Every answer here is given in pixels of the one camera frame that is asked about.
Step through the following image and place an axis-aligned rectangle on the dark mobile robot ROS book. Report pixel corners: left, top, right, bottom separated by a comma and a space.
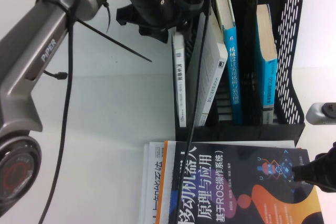
160, 141, 326, 224

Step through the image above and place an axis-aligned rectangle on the white-spined book with brown cover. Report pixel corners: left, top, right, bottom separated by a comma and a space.
186, 11, 228, 127

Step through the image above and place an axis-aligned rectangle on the white car suspension book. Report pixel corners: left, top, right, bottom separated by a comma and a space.
172, 31, 188, 128

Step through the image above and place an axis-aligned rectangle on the black perforated book stand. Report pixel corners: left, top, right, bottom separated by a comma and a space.
172, 0, 307, 148

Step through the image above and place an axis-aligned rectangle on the tall blue-spined hardcover book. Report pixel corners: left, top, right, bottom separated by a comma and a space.
212, 0, 244, 125

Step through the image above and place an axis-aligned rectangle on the small black cable plug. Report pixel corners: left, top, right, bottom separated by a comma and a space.
43, 69, 68, 81

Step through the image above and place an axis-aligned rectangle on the plain white book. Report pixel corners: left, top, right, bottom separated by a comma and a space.
139, 144, 150, 224

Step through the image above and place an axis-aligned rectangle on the thick blue-spined paperback book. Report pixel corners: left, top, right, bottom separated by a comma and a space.
256, 4, 278, 125

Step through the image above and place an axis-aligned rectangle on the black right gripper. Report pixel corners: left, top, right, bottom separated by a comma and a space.
291, 141, 336, 192

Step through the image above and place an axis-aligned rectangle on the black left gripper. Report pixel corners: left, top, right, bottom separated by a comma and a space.
117, 0, 182, 43

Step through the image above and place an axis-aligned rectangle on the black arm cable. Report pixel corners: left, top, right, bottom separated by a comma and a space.
38, 0, 91, 224

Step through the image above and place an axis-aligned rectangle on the white book with black title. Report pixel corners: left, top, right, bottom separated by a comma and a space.
146, 141, 296, 224

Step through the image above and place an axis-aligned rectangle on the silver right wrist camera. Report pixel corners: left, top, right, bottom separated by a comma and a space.
306, 102, 336, 125

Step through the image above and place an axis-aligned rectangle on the curved black cable tie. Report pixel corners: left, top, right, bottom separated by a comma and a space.
103, 2, 113, 35

